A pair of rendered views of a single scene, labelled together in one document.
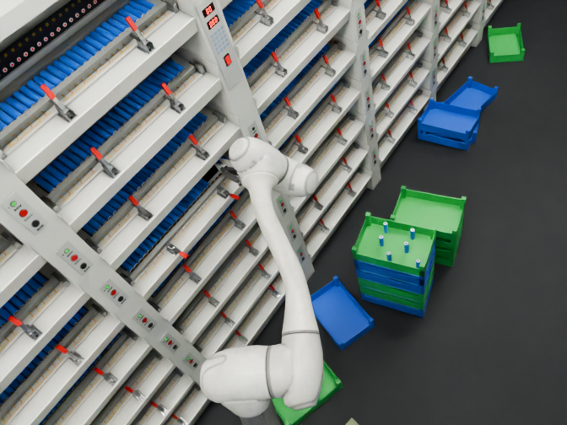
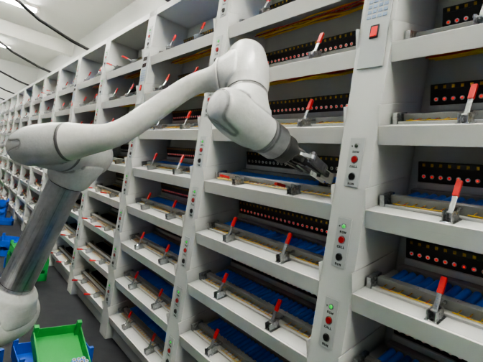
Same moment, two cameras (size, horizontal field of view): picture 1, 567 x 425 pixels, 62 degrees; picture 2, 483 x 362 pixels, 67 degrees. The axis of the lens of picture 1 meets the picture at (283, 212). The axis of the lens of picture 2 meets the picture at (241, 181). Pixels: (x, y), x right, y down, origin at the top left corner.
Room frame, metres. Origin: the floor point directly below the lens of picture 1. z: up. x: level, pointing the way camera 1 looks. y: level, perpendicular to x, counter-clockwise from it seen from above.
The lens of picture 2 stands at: (0.94, -0.89, 0.95)
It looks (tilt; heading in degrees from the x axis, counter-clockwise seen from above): 0 degrees down; 87
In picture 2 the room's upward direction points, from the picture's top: 9 degrees clockwise
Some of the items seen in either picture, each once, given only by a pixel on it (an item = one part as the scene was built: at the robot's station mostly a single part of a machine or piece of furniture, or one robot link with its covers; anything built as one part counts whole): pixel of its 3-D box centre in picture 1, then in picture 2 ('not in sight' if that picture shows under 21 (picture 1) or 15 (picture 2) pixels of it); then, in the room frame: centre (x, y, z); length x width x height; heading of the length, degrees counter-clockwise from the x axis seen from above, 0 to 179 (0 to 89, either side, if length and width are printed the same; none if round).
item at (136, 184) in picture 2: not in sight; (144, 175); (0.50, 1.18, 0.90); 0.20 x 0.09 x 1.80; 37
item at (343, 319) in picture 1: (338, 311); not in sight; (1.00, -0.08, 0.04); 0.30 x 0.20 x 0.08; 15
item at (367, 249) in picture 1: (394, 243); not in sight; (1.01, -0.39, 0.44); 0.30 x 0.20 x 0.08; 49
